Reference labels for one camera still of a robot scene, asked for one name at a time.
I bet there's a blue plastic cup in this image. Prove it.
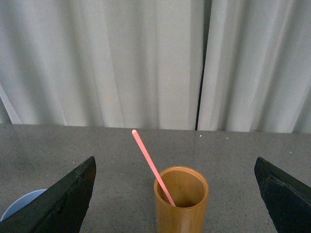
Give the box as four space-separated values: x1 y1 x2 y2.
0 189 47 222

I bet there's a pink chopstick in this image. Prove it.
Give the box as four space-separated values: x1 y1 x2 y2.
132 129 176 207

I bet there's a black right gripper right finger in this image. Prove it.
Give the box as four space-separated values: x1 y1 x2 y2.
254 157 311 233

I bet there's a bamboo chopstick holder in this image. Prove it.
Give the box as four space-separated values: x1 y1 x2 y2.
154 166 209 233

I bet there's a white curtain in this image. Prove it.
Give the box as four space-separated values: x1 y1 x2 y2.
0 0 311 133

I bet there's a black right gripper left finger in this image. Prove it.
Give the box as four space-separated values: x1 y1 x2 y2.
0 156 96 233

